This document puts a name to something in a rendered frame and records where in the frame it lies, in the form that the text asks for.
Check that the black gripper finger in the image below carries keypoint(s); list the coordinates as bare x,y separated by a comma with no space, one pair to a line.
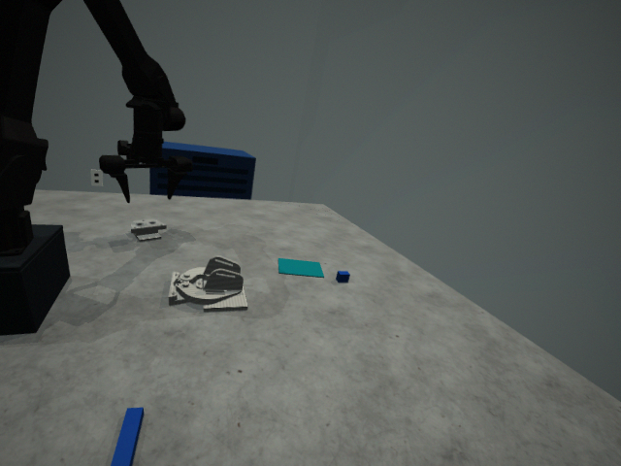
123,182
173,181

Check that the small blue cube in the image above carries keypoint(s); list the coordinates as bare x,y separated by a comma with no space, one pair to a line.
342,277

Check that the blue flat bar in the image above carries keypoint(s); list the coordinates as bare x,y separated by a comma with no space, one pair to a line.
128,437

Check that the teal flat rectangular plate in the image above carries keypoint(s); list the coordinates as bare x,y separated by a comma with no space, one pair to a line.
299,268

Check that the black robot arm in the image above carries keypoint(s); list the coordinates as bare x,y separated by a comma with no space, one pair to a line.
23,29

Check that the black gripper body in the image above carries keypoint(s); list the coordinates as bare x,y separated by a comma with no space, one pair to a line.
148,150

